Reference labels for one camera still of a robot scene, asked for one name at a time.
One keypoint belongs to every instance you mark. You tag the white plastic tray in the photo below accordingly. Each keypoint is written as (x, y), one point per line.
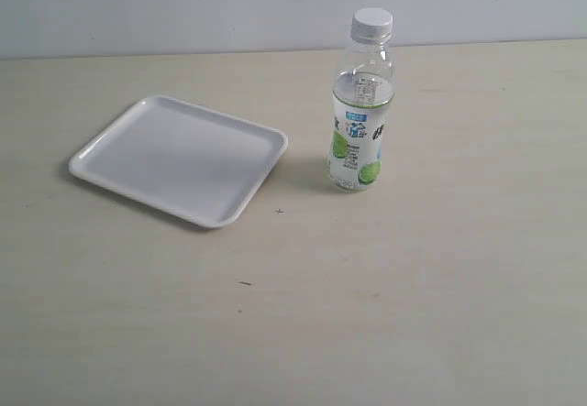
(182, 159)

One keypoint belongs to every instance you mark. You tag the white bottle cap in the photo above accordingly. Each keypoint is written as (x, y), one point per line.
(372, 18)

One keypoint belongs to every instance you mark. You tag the clear plastic drink bottle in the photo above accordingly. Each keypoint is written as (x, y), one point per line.
(362, 94)

